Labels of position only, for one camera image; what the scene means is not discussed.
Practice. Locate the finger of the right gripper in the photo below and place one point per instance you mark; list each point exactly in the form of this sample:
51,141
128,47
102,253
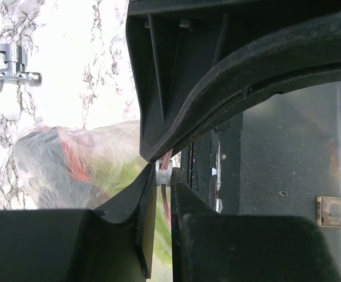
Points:
215,100
174,44

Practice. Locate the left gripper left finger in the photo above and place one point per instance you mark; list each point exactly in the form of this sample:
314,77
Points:
114,242

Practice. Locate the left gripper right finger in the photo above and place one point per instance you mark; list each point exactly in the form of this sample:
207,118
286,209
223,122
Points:
208,246

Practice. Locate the clear zip top bag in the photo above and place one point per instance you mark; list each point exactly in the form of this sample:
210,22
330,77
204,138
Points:
41,165

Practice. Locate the green fake celery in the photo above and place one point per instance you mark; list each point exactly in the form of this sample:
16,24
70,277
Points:
114,178

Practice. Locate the chrome faucet tap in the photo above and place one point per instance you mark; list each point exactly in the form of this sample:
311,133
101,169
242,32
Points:
16,59

